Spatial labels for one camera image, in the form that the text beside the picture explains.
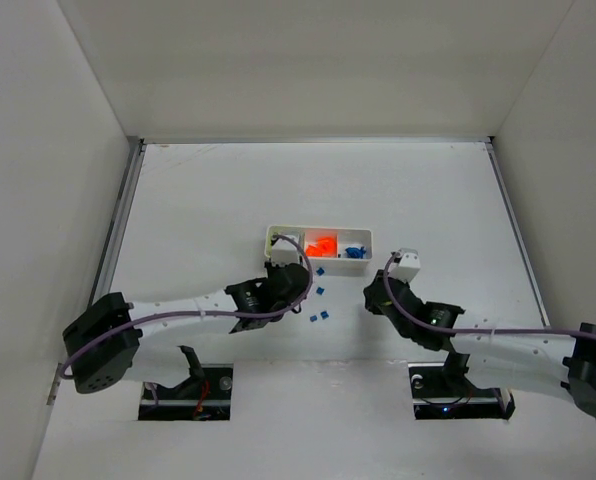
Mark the orange dish lego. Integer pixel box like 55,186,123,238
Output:
317,236,337,255
305,243,325,257

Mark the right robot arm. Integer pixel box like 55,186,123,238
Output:
363,270,596,418

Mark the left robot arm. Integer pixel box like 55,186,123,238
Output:
58,262,313,394

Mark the white sorting tray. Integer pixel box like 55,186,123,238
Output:
264,225,373,277

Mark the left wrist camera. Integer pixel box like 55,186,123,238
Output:
269,233,301,267

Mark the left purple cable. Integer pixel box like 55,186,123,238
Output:
60,234,313,380

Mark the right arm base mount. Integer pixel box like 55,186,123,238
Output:
408,354,515,421

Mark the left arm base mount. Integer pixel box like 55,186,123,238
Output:
138,346,234,422

